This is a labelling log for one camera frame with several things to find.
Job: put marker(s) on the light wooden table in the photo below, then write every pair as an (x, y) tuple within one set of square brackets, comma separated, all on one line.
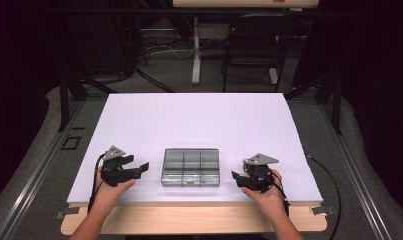
[(195, 218)]

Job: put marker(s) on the black metal stand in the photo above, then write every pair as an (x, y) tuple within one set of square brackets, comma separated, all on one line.
[(64, 100), (337, 103)]

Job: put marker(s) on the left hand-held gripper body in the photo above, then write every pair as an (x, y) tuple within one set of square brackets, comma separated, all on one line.
[(110, 171)]

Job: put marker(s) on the aluminium floor rail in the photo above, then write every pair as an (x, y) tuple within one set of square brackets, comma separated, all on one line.
[(355, 170), (39, 170)]

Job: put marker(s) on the clear grey compartment box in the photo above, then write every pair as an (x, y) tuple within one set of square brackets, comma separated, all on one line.
[(190, 166)]

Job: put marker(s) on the grey metal table bracket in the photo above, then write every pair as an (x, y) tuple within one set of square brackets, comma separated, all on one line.
[(67, 212), (322, 210)]

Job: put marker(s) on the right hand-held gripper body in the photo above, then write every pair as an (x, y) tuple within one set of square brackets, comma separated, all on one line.
[(259, 171)]

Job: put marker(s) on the person's left hand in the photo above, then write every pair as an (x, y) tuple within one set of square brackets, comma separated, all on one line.
[(107, 195)]

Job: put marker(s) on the white-legged desk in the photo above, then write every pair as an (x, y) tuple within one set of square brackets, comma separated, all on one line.
[(196, 50)]

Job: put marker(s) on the person's right hand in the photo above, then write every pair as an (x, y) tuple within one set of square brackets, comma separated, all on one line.
[(270, 200)]

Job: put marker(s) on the black chair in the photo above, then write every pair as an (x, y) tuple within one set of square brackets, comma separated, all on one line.
[(252, 50)]

